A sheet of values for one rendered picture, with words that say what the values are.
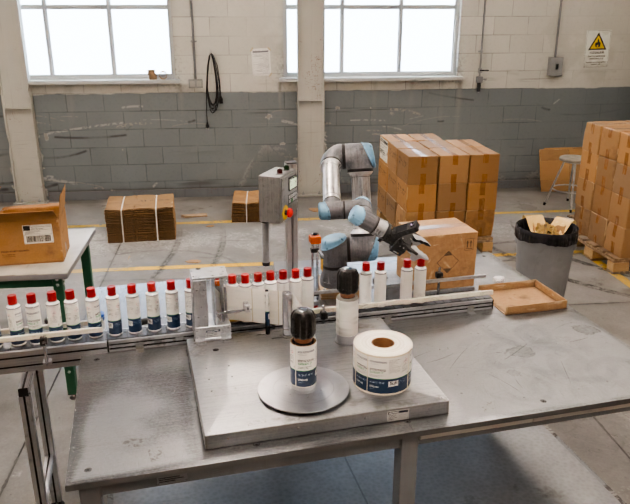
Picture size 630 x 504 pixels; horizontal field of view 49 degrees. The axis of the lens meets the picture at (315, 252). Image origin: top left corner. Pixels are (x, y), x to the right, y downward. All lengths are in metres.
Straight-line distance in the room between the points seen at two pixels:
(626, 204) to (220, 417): 4.52
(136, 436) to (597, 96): 7.65
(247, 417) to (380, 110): 6.31
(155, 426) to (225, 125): 6.04
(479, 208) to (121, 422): 4.53
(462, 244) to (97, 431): 1.80
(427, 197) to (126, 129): 3.67
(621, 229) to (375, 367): 4.16
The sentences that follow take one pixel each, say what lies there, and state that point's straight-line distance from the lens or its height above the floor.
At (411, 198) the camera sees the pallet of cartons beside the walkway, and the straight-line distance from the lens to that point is 6.12.
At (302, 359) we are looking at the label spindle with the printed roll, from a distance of 2.27.
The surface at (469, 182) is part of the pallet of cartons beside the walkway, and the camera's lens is 6.25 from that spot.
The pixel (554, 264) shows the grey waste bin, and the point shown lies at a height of 0.39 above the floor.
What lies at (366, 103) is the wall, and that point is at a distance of 8.19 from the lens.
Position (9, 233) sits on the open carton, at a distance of 4.03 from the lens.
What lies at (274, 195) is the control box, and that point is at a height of 1.40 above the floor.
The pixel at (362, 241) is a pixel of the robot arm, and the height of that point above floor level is 1.10.
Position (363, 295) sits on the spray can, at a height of 0.94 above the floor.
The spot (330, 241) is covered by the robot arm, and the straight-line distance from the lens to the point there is 3.12.
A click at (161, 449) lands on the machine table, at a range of 2.24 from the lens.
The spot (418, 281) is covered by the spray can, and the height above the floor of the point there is 0.99.
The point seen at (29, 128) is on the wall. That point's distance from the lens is 8.35.
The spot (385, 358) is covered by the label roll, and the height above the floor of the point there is 1.02.
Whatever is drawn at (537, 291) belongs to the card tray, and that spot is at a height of 0.83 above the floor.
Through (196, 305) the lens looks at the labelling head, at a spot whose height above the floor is 1.04.
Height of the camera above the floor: 2.10
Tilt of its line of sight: 19 degrees down
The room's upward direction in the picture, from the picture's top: straight up
